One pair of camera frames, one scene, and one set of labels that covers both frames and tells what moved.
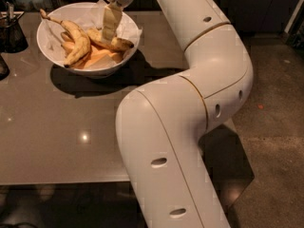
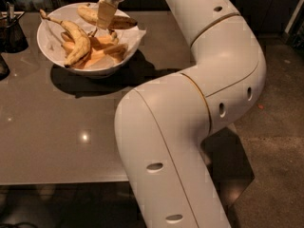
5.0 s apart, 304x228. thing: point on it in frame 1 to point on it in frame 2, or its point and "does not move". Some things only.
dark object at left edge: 4,68 does not move
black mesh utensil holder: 12,39 does not move
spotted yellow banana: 118,45 to 89,13
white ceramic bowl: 87,39 does not move
